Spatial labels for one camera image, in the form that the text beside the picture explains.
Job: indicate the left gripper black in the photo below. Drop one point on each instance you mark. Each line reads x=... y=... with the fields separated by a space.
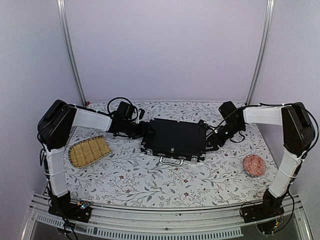
x=141 y=133

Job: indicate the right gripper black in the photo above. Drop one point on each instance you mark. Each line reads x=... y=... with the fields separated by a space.
x=213 y=143

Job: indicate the black poker set case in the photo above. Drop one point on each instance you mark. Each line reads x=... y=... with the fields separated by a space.
x=175 y=139

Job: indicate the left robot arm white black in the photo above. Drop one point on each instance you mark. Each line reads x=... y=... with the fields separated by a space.
x=58 y=125

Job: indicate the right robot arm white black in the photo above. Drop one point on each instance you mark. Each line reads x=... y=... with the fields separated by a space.
x=300 y=132

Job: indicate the red patterned bowl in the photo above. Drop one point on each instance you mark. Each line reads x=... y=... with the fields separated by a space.
x=254 y=165

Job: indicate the woven bamboo tray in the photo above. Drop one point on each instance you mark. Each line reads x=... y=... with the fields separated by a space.
x=88 y=151

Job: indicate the floral table cloth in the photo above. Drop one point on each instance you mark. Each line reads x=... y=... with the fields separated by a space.
x=127 y=177

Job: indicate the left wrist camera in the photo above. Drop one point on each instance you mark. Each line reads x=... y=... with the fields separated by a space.
x=141 y=113

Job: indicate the right aluminium frame post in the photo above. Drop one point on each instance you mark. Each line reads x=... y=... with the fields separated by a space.
x=267 y=23

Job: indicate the aluminium frame post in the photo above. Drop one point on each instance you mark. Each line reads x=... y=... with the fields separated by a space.
x=267 y=23
x=62 y=13

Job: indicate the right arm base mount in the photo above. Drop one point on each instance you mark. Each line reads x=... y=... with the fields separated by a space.
x=252 y=212

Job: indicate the front aluminium rail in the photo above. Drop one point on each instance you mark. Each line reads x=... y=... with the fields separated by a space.
x=110 y=222

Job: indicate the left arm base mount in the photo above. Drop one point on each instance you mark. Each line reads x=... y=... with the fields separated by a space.
x=64 y=208

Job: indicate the left aluminium frame post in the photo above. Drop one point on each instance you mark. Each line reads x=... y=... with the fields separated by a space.
x=62 y=13

